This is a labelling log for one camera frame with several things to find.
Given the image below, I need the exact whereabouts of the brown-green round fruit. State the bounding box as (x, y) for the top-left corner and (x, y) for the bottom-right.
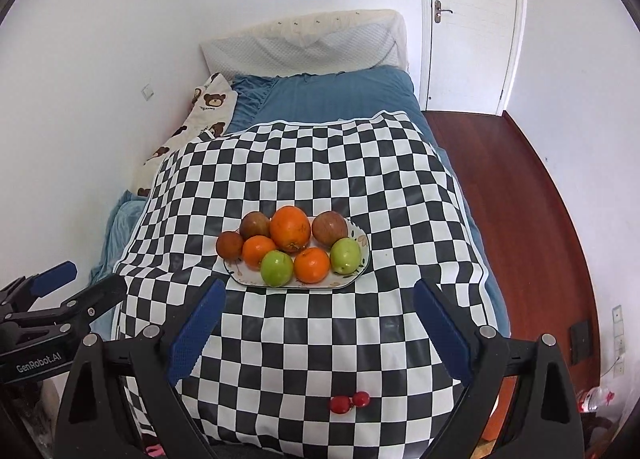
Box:
(239, 211), (270, 240)

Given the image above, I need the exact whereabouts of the white wall outlet strip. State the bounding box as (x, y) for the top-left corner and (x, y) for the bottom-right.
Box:
(612, 305), (626, 378)

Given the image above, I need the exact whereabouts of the white door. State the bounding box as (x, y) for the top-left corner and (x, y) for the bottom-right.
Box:
(420, 0), (526, 115)

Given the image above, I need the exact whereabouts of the red-yellow apple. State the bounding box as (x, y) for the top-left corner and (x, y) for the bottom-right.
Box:
(311, 211), (348, 248)

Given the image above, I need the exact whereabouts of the plastic bottle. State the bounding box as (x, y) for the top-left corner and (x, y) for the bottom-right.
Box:
(577, 387), (615, 413)

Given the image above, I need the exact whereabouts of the bear print blanket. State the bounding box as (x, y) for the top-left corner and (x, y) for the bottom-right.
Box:
(129, 72), (238, 197)

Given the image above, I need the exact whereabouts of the blue bed sheet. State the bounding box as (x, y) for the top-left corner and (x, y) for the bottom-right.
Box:
(88, 65), (511, 340)

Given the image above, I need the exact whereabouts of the metal door handle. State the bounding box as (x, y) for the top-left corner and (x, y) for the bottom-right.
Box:
(433, 0), (452, 23)

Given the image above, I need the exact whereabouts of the black white checkered cloth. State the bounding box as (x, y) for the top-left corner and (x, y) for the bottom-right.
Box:
(112, 111), (498, 458)

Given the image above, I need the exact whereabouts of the dark orange-brown fruit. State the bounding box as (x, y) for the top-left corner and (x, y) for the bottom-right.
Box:
(216, 231), (244, 262)

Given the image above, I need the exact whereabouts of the red cherry tomato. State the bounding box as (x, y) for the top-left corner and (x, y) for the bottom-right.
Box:
(330, 395), (352, 415)
(352, 391), (371, 408)

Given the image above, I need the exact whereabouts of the small tangerine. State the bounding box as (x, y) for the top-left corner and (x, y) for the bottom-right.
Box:
(294, 248), (331, 285)
(241, 235), (277, 271)

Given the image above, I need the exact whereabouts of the white wall switch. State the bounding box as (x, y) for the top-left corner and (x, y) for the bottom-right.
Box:
(141, 84), (154, 101)

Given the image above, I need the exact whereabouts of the white pillow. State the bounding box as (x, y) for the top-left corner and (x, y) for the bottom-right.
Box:
(201, 9), (409, 78)

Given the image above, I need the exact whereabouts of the floral ceramic plate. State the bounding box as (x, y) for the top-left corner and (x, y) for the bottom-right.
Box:
(222, 219), (371, 290)

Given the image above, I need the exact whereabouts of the green apple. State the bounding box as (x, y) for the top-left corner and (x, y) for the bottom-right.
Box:
(260, 250), (293, 287)
(330, 237), (361, 276)

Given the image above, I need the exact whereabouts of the large orange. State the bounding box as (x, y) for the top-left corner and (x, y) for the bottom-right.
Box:
(270, 205), (311, 254)

